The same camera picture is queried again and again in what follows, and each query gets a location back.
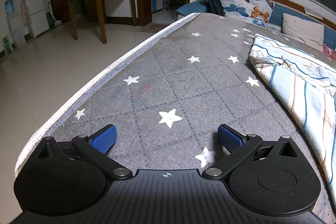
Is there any blue upholstered wooden bench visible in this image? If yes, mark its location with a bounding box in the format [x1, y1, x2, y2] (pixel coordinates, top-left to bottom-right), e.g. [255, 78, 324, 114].
[175, 0, 336, 51]

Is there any white refrigerator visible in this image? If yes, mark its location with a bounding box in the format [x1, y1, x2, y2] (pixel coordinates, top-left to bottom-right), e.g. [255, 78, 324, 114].
[23, 0, 50, 38]

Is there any broom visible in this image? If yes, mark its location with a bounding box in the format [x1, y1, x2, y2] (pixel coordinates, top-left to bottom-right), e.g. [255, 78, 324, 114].
[47, 2, 62, 28]

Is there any grey doormat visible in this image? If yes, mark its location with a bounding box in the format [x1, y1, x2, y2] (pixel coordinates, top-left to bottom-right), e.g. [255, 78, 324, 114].
[135, 24, 164, 33]

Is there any green box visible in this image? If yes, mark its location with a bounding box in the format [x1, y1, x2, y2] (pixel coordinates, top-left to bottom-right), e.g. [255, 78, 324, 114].
[3, 36, 13, 54]

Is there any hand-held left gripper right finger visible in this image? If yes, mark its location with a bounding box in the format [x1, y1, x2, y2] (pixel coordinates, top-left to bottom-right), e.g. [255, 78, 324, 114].
[202, 124, 300, 180]

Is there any flat book on windowsill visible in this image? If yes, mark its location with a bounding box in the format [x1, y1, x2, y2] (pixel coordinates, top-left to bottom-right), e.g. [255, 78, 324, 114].
[304, 6, 324, 20]

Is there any black backpack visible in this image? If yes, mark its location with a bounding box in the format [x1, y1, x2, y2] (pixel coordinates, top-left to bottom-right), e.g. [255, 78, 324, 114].
[202, 0, 226, 17]

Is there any pink cloth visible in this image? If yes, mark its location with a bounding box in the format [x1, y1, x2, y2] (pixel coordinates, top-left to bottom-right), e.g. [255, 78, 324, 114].
[322, 43, 336, 59]

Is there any beige pillow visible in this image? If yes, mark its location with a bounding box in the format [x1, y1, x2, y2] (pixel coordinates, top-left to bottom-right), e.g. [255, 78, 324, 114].
[281, 13, 332, 52]

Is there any large butterfly print pillow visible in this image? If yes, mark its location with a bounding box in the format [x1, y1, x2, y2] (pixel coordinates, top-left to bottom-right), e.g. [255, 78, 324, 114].
[219, 0, 276, 28]

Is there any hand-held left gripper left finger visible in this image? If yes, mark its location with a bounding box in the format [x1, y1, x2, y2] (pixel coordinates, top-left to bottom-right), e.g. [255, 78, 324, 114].
[37, 124, 132, 180]

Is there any grey star print mattress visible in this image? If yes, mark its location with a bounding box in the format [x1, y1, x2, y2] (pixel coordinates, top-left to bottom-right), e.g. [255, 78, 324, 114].
[14, 12, 336, 224]

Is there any white water dispenser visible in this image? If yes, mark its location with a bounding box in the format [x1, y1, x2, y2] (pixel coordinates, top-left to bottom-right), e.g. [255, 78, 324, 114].
[7, 13, 26, 47]

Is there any blue white striped garment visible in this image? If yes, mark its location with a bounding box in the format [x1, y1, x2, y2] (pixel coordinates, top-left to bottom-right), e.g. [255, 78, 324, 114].
[249, 33, 336, 189]

